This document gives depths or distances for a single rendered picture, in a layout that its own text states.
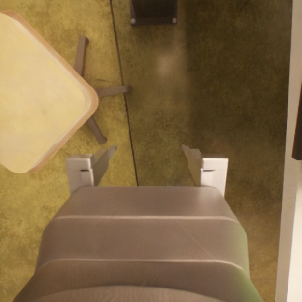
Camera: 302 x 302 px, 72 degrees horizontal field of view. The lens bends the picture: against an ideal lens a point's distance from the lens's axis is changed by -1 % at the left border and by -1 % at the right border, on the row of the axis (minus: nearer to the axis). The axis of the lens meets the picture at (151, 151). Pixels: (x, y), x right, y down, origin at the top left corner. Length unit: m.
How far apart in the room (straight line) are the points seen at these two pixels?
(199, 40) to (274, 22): 0.39
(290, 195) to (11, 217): 1.64
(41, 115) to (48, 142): 0.08
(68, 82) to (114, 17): 0.71
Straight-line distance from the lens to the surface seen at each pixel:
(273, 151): 1.47
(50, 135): 0.69
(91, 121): 1.22
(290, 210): 0.45
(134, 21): 1.26
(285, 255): 0.51
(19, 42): 0.72
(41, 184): 1.54
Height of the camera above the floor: 1.23
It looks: 74 degrees down
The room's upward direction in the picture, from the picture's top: 176 degrees counter-clockwise
